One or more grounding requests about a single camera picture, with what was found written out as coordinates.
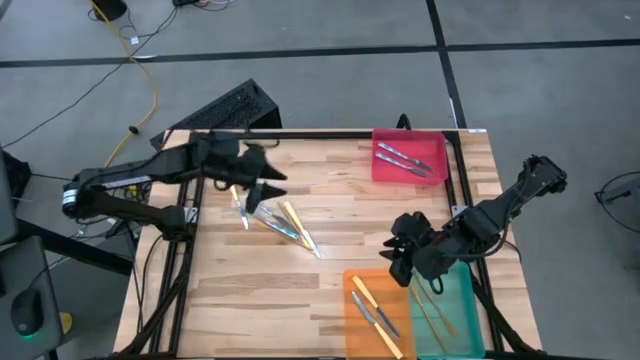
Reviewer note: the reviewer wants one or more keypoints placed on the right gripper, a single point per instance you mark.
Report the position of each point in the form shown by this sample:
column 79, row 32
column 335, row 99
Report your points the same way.
column 430, row 250

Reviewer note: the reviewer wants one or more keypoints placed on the black clip behind table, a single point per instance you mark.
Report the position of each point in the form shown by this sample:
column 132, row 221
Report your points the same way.
column 404, row 122

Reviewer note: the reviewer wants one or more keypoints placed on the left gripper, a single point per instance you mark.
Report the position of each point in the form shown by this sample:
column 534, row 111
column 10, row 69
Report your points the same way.
column 225, row 160

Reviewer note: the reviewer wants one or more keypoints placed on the red plastic bin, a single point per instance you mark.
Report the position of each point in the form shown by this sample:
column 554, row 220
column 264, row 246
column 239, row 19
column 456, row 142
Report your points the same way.
column 430, row 145

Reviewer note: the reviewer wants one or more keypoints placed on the black perforated metal case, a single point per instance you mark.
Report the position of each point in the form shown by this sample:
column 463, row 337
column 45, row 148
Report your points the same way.
column 225, row 107

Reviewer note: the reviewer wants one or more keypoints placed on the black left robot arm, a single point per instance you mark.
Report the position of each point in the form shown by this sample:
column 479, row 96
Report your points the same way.
column 165, row 165

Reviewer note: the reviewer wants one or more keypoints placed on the black round base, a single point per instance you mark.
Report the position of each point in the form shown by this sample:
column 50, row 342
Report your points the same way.
column 110, row 9

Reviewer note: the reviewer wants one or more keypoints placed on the yellow round object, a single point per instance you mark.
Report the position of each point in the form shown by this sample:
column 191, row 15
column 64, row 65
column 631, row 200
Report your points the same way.
column 66, row 322

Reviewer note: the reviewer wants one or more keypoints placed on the silver corner bracket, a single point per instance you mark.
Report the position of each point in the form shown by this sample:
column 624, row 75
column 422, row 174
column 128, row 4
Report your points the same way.
column 191, row 215
column 459, row 210

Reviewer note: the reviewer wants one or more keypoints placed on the orange plastic bin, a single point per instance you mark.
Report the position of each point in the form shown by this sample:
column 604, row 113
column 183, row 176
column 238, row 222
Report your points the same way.
column 365, row 345

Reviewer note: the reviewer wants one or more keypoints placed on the teal plastic bin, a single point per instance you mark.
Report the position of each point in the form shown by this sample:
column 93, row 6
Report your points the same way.
column 465, row 310

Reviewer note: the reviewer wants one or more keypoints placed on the black computer mouse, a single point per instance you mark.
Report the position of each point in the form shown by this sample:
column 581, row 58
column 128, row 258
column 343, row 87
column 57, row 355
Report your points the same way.
column 26, row 310

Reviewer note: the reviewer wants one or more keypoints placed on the grey desk pad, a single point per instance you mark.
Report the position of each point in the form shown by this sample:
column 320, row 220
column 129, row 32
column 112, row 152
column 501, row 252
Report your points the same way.
column 30, row 265

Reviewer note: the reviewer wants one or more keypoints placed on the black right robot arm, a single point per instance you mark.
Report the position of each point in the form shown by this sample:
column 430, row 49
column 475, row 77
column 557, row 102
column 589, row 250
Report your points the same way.
column 500, row 210

